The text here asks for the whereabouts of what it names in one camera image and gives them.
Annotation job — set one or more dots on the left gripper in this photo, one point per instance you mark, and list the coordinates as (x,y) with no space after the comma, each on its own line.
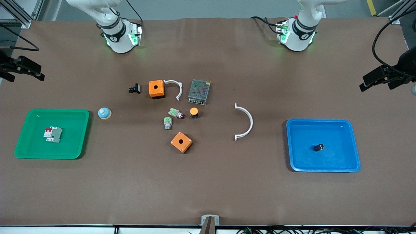
(404,65)

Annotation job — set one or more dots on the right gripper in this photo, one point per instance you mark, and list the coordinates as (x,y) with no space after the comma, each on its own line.
(7,66)

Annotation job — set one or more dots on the white red circuit breaker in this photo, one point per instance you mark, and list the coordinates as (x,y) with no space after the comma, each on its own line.
(53,134)

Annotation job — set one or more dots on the small black capacitor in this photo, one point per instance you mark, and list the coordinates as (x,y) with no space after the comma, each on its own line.
(318,147)

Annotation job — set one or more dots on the green plastic tray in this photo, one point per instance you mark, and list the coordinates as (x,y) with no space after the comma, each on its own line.
(32,146)

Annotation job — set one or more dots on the blue white round buzzer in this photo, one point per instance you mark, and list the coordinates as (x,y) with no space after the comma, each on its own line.
(104,113)

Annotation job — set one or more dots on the blue plastic tray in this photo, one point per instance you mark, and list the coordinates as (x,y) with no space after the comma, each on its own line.
(338,156)

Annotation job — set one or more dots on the small black clamp part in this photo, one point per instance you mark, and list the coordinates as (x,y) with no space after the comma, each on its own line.
(136,88)

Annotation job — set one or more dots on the orange button box with hole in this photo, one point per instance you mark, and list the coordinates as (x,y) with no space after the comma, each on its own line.
(156,89)
(181,142)

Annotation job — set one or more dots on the large white curved clip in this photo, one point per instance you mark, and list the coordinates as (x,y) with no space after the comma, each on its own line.
(251,122)

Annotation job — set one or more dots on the small white curved clip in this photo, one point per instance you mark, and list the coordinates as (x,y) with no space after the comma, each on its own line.
(179,88)

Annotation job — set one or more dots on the orange capped black button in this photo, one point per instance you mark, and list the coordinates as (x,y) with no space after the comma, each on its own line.
(194,112)

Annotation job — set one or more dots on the metal mesh power supply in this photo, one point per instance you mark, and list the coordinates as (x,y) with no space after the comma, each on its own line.
(199,92)

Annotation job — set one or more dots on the brown table mat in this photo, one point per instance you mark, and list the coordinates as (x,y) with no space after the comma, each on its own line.
(208,188)

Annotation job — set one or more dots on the aluminium frame profile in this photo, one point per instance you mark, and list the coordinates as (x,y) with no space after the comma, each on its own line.
(19,14)
(398,13)

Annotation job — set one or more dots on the green push button switch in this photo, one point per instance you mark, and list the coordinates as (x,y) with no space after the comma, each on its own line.
(167,123)

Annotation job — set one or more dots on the red push button switch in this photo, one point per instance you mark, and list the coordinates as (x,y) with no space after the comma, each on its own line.
(176,113)

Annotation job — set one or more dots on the white table edge rail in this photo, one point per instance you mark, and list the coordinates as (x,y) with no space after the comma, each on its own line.
(65,230)

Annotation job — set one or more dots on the metal table edge bracket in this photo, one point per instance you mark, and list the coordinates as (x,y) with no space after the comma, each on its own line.
(210,222)

